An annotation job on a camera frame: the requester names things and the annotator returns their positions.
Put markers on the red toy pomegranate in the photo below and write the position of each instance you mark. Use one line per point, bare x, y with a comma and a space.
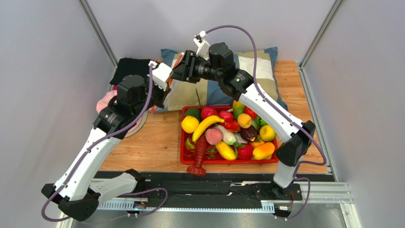
208, 111

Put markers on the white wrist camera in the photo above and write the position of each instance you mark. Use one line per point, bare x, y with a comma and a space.
160, 74
202, 44

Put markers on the green orange toy papaya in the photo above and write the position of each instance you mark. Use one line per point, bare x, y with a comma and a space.
238, 109

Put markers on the yellow toy lemon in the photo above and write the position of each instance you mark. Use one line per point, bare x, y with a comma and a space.
189, 124

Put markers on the pink toy peach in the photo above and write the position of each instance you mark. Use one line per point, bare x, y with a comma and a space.
213, 136

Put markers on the red plastic tray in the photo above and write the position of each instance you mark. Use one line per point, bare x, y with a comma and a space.
187, 156

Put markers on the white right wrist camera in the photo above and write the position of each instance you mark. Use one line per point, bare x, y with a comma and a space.
202, 44

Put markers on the red toy lobster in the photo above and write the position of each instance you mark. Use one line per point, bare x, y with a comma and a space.
199, 148

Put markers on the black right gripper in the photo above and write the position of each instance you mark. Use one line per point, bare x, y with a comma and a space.
188, 66

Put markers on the blue beige checkered pillow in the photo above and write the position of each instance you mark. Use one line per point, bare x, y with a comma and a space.
209, 93

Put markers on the clear orange zip top bag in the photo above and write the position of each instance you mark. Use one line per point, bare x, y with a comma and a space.
172, 85

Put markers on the small orange toy fruit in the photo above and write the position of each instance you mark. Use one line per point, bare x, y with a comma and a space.
244, 120

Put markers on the red toy tomato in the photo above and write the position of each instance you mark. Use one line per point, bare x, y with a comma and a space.
244, 151

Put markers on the red toy apple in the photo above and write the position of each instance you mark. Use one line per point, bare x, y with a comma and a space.
250, 112

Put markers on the orange yellow toy mango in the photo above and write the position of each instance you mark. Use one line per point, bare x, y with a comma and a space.
263, 151

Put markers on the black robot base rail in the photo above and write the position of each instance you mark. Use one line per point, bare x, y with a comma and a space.
236, 192

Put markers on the pink bucket hat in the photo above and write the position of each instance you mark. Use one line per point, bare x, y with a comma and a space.
103, 103

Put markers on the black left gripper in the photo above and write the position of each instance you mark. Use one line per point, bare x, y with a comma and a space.
161, 92

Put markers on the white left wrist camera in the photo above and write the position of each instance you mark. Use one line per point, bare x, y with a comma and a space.
160, 74

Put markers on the black folded cloth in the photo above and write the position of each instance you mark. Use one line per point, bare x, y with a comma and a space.
130, 66

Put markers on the red toy pepper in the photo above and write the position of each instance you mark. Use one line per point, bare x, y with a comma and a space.
232, 126

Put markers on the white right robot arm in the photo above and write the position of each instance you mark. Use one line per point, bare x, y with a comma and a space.
217, 64

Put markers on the yellow toy banana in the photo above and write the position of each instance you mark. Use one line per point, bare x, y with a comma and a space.
213, 119

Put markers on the yellow toy squash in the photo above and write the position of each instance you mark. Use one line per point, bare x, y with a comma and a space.
226, 151

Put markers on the dark green toy vegetable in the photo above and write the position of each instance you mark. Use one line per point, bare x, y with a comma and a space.
194, 112

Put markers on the dark purple toy eggplant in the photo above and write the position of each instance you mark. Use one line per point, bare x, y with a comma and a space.
248, 134

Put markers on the yellow green toy apple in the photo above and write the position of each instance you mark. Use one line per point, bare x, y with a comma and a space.
267, 133

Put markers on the green toy watermelon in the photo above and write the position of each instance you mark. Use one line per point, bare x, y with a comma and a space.
259, 122

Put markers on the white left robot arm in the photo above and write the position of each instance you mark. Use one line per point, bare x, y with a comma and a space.
74, 193

